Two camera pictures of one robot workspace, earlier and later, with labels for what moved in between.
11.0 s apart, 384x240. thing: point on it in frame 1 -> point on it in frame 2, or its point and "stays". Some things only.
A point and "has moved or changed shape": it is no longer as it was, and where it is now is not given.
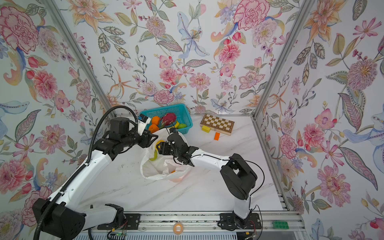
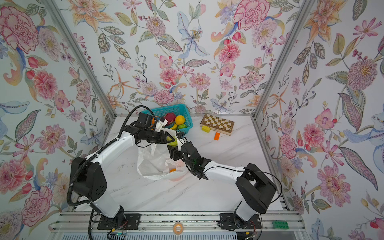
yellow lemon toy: x=157 y=143 -> x=180 y=120
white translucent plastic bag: x=156 y=165 stays
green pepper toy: x=155 y=157 has moved or changed shape
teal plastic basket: x=180 y=110 stays
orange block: x=217 y=136 stays
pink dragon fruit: x=169 y=118 stays
